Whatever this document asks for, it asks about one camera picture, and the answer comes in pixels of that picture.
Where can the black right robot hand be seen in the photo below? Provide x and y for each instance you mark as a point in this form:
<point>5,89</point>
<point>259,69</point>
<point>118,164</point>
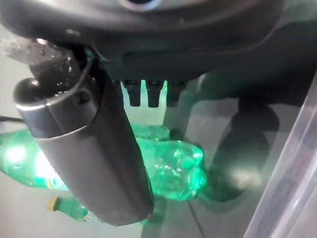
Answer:
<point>99,161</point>

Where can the green soda bottle yellow cap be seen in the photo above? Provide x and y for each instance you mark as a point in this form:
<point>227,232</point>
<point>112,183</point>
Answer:
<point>71,207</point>
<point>173,168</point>

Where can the clear plastic price rail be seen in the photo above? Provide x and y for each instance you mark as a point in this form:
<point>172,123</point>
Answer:
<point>292,173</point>

